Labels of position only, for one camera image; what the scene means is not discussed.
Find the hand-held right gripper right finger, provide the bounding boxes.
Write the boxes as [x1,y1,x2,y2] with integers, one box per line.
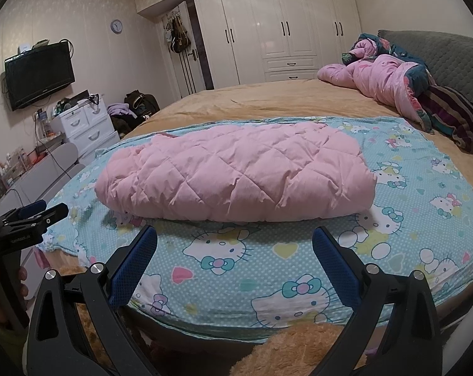
[312,226,443,376]

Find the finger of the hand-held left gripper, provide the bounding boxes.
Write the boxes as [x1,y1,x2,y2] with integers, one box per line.
[1,200,48,224]
[1,203,70,241]

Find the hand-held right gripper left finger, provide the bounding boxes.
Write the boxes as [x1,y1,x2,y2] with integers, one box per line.
[27,225,159,376]

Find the pink quilted jacket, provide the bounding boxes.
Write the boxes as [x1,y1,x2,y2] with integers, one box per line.
[95,121,378,224]

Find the person's left forearm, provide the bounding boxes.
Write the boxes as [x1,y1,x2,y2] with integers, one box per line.
[0,315,27,365]

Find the purple clothes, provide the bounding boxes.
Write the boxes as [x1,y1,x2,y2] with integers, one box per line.
[107,104,137,118]

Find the grey low cabinet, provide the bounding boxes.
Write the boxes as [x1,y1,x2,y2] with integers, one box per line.
[0,143,86,224]

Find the group of small bottles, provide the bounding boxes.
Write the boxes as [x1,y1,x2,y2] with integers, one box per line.
[0,145,37,183]

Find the blue cartoon print blanket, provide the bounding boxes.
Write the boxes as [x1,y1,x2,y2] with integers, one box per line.
[36,115,473,341]

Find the white drawer chest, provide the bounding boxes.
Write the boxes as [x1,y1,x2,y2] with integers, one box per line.
[50,94,120,165]

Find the black television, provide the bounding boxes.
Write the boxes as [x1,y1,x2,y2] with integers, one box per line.
[4,41,76,111]

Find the black bag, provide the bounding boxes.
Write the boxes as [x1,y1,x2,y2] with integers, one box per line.
[124,90,160,120]

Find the dark striped cloth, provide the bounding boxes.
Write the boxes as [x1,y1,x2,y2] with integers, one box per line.
[418,84,473,153]

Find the pink floral comforter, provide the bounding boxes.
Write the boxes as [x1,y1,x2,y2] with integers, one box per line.
[318,38,437,132]

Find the white room door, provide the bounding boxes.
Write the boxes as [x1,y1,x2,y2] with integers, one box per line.
[156,2,215,100]

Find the hanging bags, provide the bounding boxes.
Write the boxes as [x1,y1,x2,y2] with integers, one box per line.
[164,16,190,53]

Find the grey quilted headboard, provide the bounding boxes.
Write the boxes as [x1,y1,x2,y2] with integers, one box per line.
[377,29,473,122]

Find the white wardrobe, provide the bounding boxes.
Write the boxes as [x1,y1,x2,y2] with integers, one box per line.
[134,0,362,85]

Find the black cable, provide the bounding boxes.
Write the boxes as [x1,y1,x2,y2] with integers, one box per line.
[36,144,73,178]

